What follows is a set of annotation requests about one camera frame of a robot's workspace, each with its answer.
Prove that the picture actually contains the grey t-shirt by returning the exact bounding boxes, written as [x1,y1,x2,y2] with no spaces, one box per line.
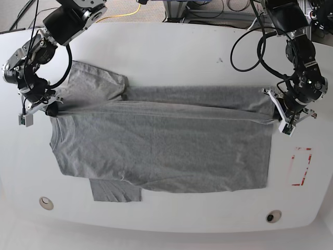
[50,61,276,202]

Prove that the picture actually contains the yellow cable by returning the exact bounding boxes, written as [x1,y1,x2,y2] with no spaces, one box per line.
[97,2,143,23]

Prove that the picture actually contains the table grommet hole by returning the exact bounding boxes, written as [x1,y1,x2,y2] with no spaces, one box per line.
[39,197,54,210]
[266,210,282,223]

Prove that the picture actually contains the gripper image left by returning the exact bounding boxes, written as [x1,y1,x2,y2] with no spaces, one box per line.
[19,83,62,117]

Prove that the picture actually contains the aluminium frame base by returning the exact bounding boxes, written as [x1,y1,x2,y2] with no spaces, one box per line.
[163,1,312,39]

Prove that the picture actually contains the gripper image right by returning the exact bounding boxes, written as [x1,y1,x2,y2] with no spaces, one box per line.
[262,88,317,128]

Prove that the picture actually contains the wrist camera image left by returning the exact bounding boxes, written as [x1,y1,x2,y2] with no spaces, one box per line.
[18,114,34,127]

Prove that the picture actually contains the red tape rectangle marking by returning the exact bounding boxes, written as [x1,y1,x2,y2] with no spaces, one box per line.
[288,147,312,186]

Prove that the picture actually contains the right table grommet hole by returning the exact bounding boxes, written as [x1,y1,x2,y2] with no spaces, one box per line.
[266,210,282,223]

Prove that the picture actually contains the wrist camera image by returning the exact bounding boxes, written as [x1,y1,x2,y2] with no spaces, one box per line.
[278,120,296,137]
[18,114,34,127]

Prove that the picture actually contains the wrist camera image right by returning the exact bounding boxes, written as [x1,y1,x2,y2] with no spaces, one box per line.
[278,120,296,137]

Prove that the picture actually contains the left table grommet hole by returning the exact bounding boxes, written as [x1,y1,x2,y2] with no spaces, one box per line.
[39,197,54,210]

